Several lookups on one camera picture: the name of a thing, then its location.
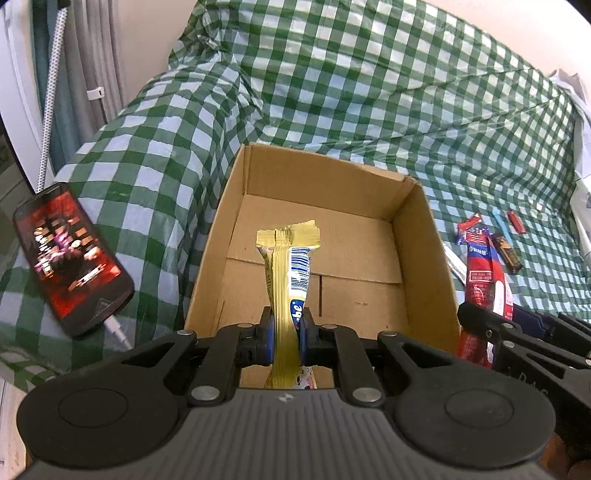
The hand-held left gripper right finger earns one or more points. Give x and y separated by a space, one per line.
303 344

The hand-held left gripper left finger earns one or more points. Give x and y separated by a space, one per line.
266 344

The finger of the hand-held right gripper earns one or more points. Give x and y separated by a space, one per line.
480 321
528 319

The large red snack packet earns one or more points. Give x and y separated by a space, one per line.
485 277

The dark chocolate bar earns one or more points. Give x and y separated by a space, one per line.
507 256

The yellow snack packet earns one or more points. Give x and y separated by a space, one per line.
281 277

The cardboard box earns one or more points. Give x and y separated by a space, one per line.
351 258

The light blue candy stick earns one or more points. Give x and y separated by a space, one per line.
502 226

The small red candy packet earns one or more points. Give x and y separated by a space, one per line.
516 221

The thin red snack bar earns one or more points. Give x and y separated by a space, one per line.
469 222

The black smartphone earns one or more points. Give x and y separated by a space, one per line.
69 258

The white cloth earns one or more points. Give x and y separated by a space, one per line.
577 101

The green checkered cloth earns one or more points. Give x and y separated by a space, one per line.
369 92

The white curtain clip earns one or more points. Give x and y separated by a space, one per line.
94 93

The grey curtain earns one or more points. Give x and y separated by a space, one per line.
104 41

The teal curtain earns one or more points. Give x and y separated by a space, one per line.
41 50

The white window frame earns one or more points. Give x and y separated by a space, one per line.
18 69

